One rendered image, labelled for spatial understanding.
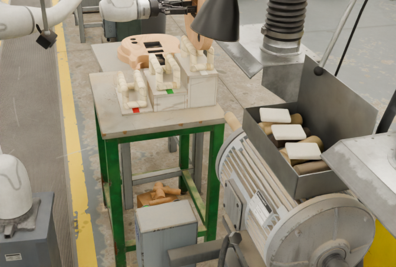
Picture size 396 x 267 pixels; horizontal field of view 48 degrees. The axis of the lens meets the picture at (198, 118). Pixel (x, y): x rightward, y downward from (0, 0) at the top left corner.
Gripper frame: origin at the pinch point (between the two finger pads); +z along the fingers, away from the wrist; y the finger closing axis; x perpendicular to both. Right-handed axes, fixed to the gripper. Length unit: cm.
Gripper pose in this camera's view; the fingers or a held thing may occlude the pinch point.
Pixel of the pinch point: (193, 6)
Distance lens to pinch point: 206.0
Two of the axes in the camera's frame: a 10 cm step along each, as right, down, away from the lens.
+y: 2.8, 5.0, -8.2
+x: 0.5, -8.6, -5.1
